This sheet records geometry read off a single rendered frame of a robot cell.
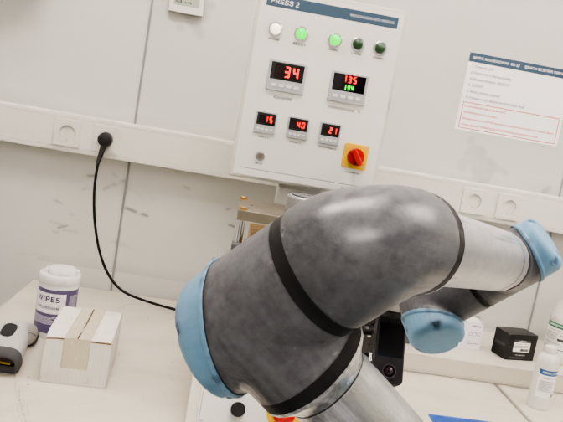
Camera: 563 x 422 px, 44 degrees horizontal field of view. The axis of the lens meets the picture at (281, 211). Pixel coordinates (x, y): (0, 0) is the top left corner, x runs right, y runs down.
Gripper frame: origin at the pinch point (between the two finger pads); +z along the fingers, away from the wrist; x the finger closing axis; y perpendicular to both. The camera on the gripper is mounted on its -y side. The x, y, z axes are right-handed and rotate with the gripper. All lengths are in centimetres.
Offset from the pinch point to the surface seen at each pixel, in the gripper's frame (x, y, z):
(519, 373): -48, 32, 33
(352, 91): 6, 61, -18
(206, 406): 25.5, -5.0, 8.9
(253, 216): 23.1, 27.5, -7.3
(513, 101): -43, 96, -3
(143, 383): 38.2, 4.1, 19.6
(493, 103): -37, 95, -2
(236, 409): 20.3, -6.3, 6.3
